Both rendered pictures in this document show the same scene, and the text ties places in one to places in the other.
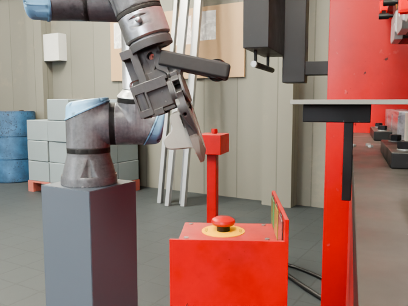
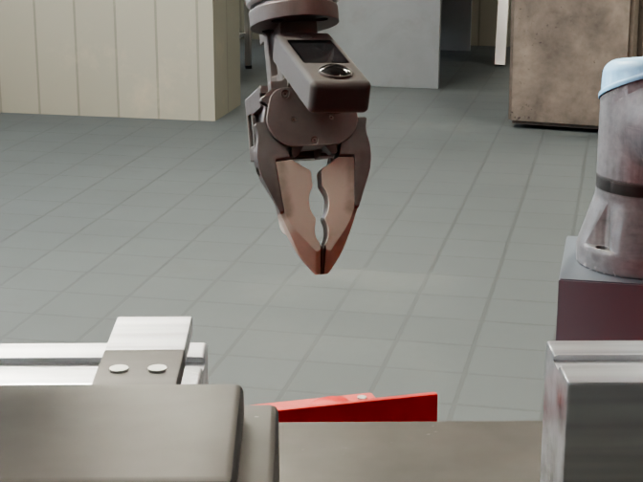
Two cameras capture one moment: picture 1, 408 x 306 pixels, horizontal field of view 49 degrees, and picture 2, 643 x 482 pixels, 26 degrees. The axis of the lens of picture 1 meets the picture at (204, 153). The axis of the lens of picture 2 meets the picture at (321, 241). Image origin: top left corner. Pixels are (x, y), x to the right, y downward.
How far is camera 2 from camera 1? 1.08 m
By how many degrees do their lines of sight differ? 70
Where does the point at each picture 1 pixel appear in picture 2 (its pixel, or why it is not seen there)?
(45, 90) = not seen: outside the picture
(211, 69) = (299, 89)
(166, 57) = (277, 52)
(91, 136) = (620, 151)
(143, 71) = (270, 71)
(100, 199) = (593, 304)
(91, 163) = (611, 214)
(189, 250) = not seen: hidden behind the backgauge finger
